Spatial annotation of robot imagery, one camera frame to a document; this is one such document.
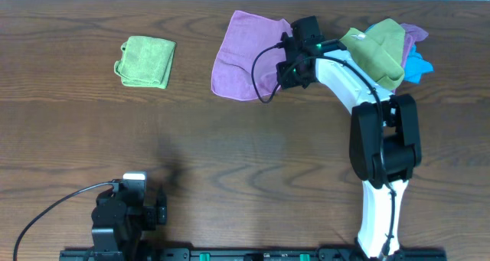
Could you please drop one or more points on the pink microfiber cloth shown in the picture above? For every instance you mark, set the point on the pink microfiber cloth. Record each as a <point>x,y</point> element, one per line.
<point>245,65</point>

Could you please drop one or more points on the blue cloth in pile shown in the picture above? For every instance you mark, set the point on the blue cloth in pile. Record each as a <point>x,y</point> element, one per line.
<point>388,53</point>

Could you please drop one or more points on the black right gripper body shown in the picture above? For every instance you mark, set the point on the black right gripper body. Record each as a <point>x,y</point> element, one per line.
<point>290,73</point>

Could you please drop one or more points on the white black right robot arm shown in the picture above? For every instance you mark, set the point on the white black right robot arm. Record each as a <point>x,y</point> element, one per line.
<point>384,143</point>

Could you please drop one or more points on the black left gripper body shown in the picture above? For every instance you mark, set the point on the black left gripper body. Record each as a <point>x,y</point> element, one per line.
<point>161,213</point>

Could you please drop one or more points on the olive green cloth on pile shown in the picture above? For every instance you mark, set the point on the olive green cloth on pile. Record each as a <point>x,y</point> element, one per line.
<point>378,52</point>

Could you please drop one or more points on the folded light green cloth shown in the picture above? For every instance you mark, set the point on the folded light green cloth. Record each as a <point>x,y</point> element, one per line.
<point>145,62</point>

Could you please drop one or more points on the pink cloth in pile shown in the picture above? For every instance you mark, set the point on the pink cloth in pile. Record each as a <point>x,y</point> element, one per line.
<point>412,61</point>

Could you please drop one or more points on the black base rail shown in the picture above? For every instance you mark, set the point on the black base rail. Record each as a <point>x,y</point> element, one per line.
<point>184,254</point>

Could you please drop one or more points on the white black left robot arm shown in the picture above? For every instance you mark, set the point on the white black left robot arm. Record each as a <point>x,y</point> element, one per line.
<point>119,219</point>

